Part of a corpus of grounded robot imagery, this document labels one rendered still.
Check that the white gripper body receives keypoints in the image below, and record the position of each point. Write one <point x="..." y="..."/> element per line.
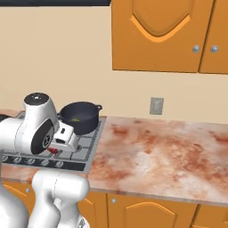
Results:
<point x="70" y="143"/>

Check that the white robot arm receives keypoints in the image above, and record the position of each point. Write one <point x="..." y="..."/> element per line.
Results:
<point x="35" y="127"/>

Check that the red bell pepper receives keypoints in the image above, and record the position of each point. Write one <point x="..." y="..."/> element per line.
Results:
<point x="53" y="150"/>

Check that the dark blue cooking pot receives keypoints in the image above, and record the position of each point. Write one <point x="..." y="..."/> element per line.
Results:
<point x="86" y="118"/>

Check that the grey hob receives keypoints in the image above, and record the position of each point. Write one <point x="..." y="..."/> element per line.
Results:
<point x="86" y="148"/>

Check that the silver hob knob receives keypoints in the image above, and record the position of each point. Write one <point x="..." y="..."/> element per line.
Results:
<point x="44" y="162"/>
<point x="4" y="158"/>
<point x="17" y="160"/>
<point x="59" y="164"/>
<point x="30" y="161"/>

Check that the small green vegetable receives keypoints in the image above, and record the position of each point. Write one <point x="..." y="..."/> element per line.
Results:
<point x="75" y="120"/>

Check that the silver base cupboard knob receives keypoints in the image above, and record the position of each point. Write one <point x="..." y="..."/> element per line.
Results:
<point x="113" y="200"/>
<point x="27" y="190"/>

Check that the orange base cupboard door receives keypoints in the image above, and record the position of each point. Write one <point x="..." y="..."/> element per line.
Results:
<point x="17" y="193"/>
<point x="212" y="218"/>
<point x="148" y="213"/>
<point x="92" y="210"/>

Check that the dark range hood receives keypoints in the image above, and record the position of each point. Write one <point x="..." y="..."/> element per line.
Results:
<point x="53" y="2"/>

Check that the grey wall outlet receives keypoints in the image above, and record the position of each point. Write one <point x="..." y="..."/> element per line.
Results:
<point x="156" y="106"/>

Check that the orange arched wall cupboard door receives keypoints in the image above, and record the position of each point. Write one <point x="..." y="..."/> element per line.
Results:
<point x="160" y="44"/>

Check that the silver wall cupboard knob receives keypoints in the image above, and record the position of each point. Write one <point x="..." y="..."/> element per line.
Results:
<point x="214" y="49"/>
<point x="196" y="49"/>

